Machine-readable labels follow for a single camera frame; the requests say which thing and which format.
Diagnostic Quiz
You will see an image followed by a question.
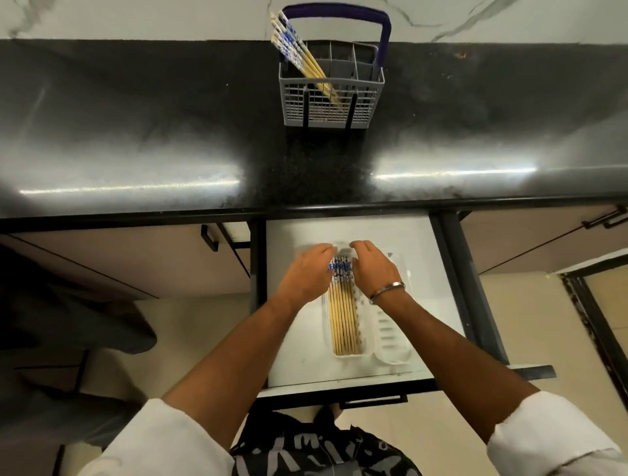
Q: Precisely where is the grey cutlery basket blue handle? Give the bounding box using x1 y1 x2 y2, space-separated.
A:
278 3 392 130

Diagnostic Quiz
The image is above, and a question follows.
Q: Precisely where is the beige cabinet door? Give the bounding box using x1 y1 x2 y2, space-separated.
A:
458 205 628 276
0 221 254 301

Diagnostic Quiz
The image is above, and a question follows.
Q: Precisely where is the person's right hand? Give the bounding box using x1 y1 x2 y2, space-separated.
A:
349 240 406 305

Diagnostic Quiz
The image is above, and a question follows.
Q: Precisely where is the black metal door frame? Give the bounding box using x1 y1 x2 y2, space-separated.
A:
559 267 628 410

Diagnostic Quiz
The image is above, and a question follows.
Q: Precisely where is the white drawer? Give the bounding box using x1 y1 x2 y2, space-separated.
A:
249 212 558 399

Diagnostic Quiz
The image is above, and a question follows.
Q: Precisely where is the person's left hand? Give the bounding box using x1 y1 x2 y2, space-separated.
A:
276 243 340 313

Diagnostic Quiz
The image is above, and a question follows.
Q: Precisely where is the bundle of blue-patterned bamboo chopsticks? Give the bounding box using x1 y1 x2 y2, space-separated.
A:
327 257 365 357
269 11 345 107

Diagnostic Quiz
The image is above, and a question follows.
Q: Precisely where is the person's left forearm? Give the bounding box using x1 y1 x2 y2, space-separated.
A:
161 293 306 449

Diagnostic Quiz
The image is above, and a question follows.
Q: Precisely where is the dark grey chair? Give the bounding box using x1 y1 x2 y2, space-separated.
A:
0 243 159 476

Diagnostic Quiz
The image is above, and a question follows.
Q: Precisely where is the white right sleeve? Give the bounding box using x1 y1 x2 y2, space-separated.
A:
486 390 628 476

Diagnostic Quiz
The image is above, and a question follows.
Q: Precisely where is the silver bracelet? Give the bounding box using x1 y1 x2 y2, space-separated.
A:
368 280 407 306

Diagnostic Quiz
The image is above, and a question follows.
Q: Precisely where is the black cabinet handle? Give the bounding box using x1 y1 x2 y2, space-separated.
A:
200 223 220 253
581 205 628 230

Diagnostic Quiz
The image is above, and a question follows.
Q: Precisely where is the white plastic cutlery tray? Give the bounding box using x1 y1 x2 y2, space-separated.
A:
297 240 414 366

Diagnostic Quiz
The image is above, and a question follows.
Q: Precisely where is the white left sleeve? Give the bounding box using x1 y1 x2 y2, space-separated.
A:
90 397 236 476

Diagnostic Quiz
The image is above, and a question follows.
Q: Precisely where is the black patterned shirt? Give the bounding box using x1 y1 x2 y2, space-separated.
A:
229 406 424 476

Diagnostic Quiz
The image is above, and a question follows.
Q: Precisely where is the white sleeve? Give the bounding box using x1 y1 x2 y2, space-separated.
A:
90 397 236 476
486 390 628 476

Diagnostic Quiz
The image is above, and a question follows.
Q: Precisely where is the person's right forearm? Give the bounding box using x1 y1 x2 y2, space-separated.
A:
377 289 541 444

